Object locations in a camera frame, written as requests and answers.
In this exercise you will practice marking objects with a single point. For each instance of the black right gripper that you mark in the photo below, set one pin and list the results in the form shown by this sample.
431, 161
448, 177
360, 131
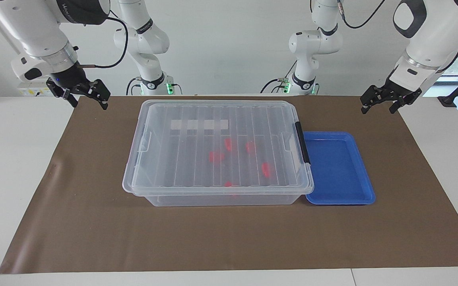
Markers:
72, 79

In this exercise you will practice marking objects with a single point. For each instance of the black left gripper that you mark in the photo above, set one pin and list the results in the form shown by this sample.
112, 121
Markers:
398, 89

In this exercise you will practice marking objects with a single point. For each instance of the clear ribbed plastic lid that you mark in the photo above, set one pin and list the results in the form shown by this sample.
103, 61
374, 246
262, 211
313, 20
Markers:
189, 167

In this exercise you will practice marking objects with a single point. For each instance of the red block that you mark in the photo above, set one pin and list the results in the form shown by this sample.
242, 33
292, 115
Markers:
229, 143
228, 184
216, 156
266, 169
250, 147

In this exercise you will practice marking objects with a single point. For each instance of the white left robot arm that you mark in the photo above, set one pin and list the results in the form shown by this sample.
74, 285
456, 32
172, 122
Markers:
427, 43

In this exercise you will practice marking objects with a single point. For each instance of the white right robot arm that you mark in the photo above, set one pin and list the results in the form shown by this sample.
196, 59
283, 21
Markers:
34, 31

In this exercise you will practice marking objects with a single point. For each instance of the blue plastic tray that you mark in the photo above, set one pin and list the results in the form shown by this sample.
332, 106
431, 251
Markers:
336, 171

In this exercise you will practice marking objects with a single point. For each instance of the black box latch clip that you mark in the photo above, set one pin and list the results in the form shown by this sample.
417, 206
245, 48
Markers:
303, 143

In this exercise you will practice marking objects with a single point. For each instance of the clear plastic storage box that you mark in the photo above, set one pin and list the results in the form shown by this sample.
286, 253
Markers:
213, 200

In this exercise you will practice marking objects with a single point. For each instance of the white power strip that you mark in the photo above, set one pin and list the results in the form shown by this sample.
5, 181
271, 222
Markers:
30, 90

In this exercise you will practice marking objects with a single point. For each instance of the white tape strip label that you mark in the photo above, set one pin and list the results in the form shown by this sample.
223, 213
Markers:
199, 124

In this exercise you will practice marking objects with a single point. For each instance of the brown paper table mat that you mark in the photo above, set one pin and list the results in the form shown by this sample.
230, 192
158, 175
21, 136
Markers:
94, 222

